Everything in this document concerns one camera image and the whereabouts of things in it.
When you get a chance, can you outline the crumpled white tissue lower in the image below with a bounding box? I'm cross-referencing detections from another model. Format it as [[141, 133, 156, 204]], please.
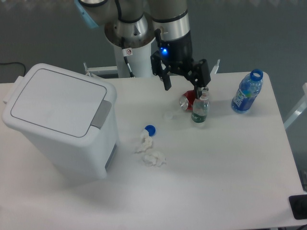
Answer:
[[142, 150, 166, 167]]

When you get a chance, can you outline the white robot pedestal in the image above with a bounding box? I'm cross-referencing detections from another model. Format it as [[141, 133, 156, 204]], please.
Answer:
[[113, 40, 154, 78]]

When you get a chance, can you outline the clear green-label bottle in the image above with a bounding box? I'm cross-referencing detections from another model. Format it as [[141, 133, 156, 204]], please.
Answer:
[[191, 90, 210, 123]]

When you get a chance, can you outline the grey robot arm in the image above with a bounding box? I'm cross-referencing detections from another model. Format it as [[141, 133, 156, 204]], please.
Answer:
[[75, 0, 211, 98]]

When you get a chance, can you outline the red soda can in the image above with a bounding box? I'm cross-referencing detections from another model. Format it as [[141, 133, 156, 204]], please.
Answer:
[[179, 90, 196, 111]]

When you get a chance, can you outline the blue bottle cap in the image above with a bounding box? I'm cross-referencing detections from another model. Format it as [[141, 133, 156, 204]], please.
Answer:
[[144, 125, 156, 137]]

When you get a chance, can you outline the crumpled white tissue upper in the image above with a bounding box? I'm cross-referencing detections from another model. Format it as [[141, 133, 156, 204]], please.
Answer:
[[135, 129, 153, 153]]

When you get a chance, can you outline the crumpled white tissue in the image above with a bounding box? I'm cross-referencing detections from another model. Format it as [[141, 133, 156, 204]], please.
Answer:
[[135, 129, 153, 153], [142, 150, 166, 167]]

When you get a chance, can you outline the white trash can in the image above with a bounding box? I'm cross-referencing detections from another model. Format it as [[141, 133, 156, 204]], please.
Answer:
[[2, 63, 119, 180]]

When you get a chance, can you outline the black cable on floor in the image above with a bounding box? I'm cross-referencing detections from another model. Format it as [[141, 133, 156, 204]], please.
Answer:
[[0, 62, 26, 75]]

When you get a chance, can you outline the blue plastic bottle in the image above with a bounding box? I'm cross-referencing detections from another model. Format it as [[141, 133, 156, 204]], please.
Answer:
[[231, 69, 263, 114]]

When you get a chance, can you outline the white frame right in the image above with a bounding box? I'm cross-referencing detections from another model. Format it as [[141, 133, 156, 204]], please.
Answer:
[[283, 83, 307, 130]]

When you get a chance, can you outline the black device at edge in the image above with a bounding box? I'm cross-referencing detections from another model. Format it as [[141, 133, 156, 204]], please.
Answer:
[[289, 195, 307, 220]]

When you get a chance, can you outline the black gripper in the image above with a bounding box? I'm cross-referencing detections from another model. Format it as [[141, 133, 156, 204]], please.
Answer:
[[151, 29, 211, 99]]

